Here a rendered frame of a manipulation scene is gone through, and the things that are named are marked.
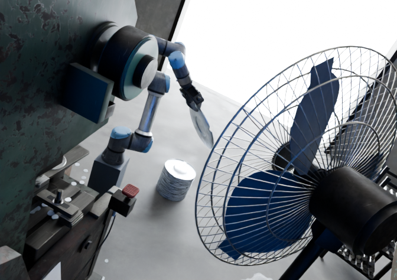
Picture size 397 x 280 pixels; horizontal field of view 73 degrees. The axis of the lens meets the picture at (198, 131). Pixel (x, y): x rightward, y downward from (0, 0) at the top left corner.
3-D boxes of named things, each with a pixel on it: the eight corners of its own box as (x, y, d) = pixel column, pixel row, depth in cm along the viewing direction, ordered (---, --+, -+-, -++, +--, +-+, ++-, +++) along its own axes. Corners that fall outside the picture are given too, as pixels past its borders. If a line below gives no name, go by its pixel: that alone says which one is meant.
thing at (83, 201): (5, 158, 118) (6, 147, 115) (93, 208, 113) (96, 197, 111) (-76, 195, 91) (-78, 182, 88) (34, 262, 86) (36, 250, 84)
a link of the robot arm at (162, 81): (126, 146, 181) (149, 67, 171) (147, 150, 186) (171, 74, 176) (126, 152, 170) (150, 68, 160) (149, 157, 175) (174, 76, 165)
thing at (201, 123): (184, 101, 166) (185, 101, 166) (199, 143, 174) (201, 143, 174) (201, 104, 139) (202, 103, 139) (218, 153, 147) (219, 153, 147)
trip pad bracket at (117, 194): (108, 217, 128) (119, 186, 120) (126, 227, 127) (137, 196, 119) (100, 225, 123) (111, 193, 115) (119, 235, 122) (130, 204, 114)
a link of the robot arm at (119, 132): (108, 139, 178) (113, 121, 173) (128, 143, 183) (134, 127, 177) (106, 149, 168) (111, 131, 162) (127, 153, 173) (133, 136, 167)
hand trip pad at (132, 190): (124, 194, 121) (129, 182, 118) (136, 201, 121) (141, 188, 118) (116, 203, 115) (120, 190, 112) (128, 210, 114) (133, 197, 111)
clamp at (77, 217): (45, 197, 101) (49, 176, 97) (83, 218, 100) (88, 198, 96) (31, 206, 96) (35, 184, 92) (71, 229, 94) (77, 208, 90)
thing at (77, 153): (60, 159, 130) (65, 136, 124) (85, 173, 128) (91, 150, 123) (14, 186, 107) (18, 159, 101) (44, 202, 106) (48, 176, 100)
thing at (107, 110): (110, 88, 86) (129, 18, 77) (141, 104, 85) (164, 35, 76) (58, 104, 66) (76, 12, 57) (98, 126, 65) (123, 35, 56)
